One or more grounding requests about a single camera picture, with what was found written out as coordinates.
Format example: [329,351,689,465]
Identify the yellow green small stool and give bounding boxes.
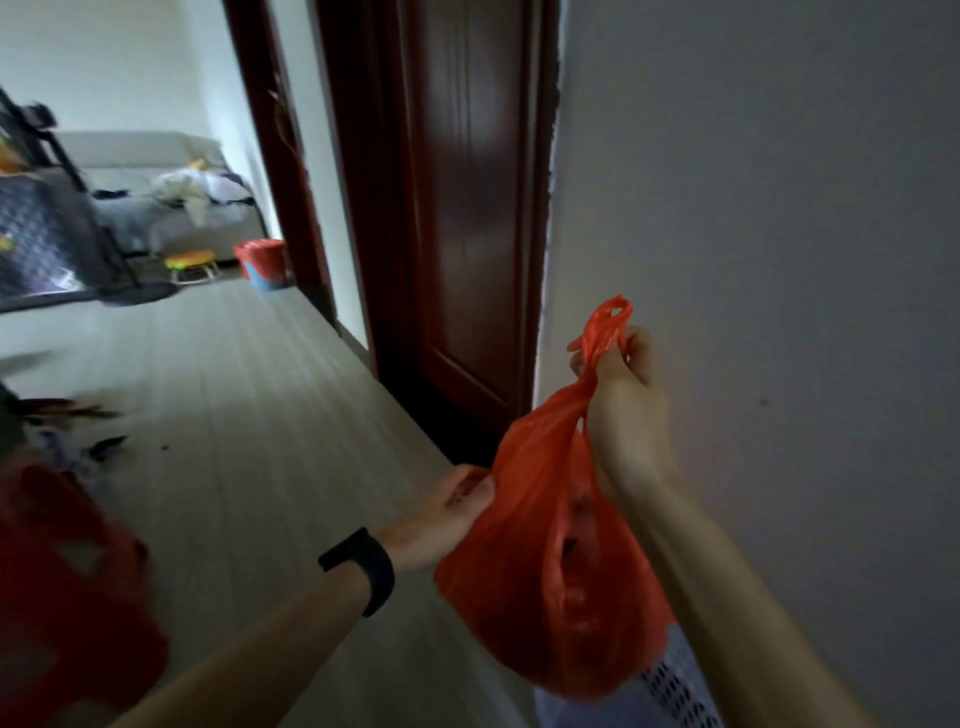
[163,249,221,285]

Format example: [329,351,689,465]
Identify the grey quilted blanket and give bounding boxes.
[0,168,121,312]

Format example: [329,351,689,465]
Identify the pile of clothes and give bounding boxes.
[150,159,256,226]

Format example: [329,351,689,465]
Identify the dark red door frame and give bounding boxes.
[223,0,339,327]

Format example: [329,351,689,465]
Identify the dark scattered items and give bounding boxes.
[0,382,130,481]

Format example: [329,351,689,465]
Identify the person's left forearm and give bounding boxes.
[105,558,372,728]

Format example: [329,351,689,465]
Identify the person's left hand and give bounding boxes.
[374,464,497,576]

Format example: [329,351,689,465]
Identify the red plastic bag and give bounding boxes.
[433,294,676,702]

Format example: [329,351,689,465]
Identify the red plastic stool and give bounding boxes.
[0,457,171,728]

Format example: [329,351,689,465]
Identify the red bucket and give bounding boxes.
[233,238,291,292]

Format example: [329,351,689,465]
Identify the person's right forearm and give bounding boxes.
[618,468,875,728]

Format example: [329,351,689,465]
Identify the grey sofa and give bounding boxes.
[56,131,267,260]

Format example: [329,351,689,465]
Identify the black wristband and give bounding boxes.
[317,527,396,618]

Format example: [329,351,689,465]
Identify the person's right hand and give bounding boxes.
[569,325,674,511]

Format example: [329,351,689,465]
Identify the dark red wooden door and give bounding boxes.
[315,0,560,466]

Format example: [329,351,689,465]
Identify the white perforated basket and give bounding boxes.
[534,622,725,728]

